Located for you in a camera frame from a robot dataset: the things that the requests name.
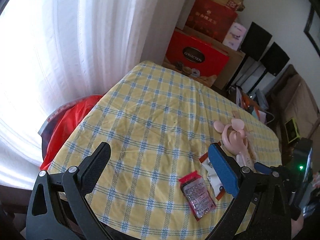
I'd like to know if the green pea snack packet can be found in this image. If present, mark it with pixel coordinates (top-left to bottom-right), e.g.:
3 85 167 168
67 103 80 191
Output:
199 152 225 200

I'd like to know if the patterned folding fan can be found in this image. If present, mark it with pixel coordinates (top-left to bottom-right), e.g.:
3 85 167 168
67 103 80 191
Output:
232 110 259 163

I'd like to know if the pink handheld fan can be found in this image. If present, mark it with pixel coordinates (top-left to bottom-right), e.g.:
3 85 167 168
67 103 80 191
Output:
213 118 254 171

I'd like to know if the red snack packet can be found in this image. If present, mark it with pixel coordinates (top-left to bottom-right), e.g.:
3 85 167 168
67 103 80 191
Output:
178 171 216 221

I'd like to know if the green portable radio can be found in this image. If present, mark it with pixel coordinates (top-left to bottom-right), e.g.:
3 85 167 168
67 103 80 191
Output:
284 118 300 144

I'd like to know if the brown sofa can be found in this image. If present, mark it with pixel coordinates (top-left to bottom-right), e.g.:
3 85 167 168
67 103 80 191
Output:
268 64 319 138

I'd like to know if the yellow plaid tablecloth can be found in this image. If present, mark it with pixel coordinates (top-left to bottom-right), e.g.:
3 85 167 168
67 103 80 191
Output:
48 61 281 239

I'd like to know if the right black speaker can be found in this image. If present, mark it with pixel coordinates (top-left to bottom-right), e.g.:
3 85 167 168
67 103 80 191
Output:
260 42 290 76

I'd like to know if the black speaker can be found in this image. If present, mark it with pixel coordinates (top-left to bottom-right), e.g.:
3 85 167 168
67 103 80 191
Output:
240 22 272 61
260 42 290 76

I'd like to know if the brown carton under bags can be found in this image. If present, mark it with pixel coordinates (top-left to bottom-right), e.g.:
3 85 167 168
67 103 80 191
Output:
183 26 245 89

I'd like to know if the red chocolate gift box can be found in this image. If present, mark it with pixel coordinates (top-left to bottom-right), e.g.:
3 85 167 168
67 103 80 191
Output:
163 29 229 87

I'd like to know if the pink tissue box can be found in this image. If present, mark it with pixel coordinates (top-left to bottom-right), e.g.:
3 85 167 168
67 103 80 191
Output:
222 22 247 51

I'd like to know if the white sheer curtain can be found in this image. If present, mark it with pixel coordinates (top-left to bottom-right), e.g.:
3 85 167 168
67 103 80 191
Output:
0 0 193 190

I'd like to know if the left black speaker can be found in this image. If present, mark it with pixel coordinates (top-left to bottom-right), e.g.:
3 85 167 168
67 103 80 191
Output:
240 22 272 61

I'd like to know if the framed ink painting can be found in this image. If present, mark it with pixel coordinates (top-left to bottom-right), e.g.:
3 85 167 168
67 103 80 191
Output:
304 5 320 55

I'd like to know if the red tea gift bag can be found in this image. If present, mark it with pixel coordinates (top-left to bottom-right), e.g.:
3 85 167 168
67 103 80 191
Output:
185 0 238 42

